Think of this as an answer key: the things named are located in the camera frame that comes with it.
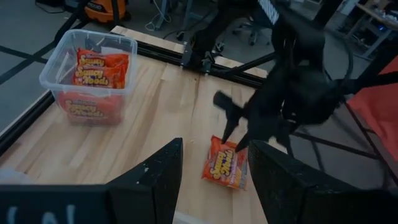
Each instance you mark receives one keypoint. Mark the background wooden desk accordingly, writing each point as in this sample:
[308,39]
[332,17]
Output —
[377,17]

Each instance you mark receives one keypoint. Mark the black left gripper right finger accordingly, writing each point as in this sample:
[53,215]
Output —
[295,193]

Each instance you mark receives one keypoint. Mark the clear plastic bin with label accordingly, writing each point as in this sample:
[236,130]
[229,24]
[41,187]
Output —
[51,74]

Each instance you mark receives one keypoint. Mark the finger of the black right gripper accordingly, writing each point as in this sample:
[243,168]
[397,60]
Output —
[247,141]
[231,115]

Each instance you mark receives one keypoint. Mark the office chair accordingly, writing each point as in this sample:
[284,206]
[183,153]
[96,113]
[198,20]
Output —
[253,29]

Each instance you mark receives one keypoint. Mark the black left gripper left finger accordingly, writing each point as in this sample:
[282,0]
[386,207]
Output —
[155,186]

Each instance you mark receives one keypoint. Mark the orange Saucy Noods pack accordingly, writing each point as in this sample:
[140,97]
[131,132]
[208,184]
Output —
[102,59]
[99,77]
[90,109]
[224,168]

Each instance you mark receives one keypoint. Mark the grey metal desk leg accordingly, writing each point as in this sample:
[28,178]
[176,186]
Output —
[188,12]

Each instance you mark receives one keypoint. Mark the small clear plastic bin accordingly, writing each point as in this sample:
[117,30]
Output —
[12,177]

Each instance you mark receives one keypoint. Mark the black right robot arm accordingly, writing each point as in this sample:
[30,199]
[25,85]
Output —
[295,40]

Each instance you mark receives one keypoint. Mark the orange vacuum cleaner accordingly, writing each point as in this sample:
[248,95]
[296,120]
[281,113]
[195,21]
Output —
[105,11]

